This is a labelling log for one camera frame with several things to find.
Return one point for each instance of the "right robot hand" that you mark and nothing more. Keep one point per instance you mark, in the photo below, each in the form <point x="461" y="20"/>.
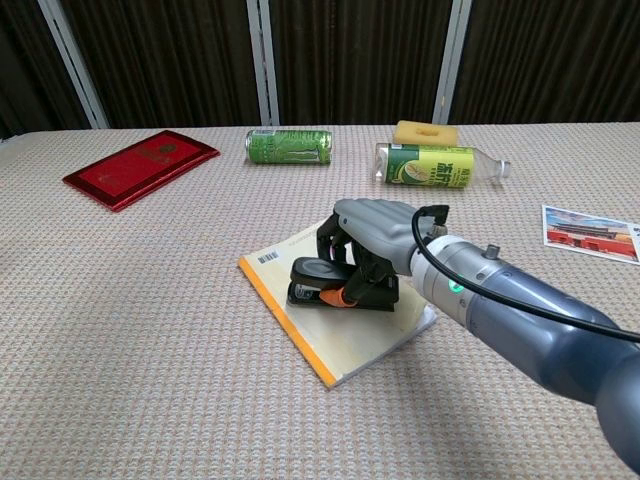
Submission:
<point x="372" y="240"/>

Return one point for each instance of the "black stapler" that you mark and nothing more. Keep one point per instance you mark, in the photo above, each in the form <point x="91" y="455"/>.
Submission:
<point x="340" y="285"/>

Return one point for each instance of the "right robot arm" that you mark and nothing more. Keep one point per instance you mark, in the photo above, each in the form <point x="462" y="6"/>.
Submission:
<point x="525" y="310"/>

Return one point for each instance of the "yellow and white book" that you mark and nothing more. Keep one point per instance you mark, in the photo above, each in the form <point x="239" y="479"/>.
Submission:
<point x="340" y="325"/>

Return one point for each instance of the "green label plastic bottle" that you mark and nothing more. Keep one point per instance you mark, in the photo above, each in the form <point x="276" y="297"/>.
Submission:
<point x="430" y="166"/>

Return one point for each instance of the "yellow sponge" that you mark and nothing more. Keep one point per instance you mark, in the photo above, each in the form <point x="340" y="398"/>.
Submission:
<point x="425" y="133"/>

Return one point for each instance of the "green drink can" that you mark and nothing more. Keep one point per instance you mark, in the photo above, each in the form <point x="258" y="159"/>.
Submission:
<point x="289" y="147"/>

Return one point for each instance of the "dark folding screen partition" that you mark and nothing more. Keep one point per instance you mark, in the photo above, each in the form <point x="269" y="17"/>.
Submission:
<point x="320" y="60"/>

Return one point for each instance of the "beige woven tablecloth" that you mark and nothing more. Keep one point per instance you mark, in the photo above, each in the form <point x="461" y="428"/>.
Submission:
<point x="200" y="325"/>

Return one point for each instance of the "postcard with red building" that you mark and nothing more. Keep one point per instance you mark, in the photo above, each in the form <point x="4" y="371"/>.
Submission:
<point x="590" y="234"/>

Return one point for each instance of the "red booklet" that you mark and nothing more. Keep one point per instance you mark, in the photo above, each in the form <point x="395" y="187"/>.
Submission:
<point x="140" y="167"/>

